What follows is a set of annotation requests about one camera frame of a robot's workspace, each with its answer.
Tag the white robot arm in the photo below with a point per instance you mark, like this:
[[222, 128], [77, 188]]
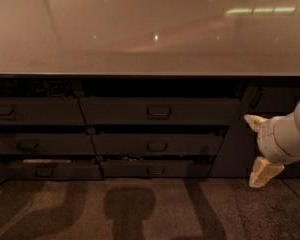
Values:
[[296, 120]]

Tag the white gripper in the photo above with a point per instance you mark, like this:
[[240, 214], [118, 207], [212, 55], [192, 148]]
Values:
[[265, 139]]

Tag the dark grey drawer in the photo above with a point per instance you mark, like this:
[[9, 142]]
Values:
[[156, 169], [45, 144], [157, 144], [75, 170], [158, 111], [40, 112]]

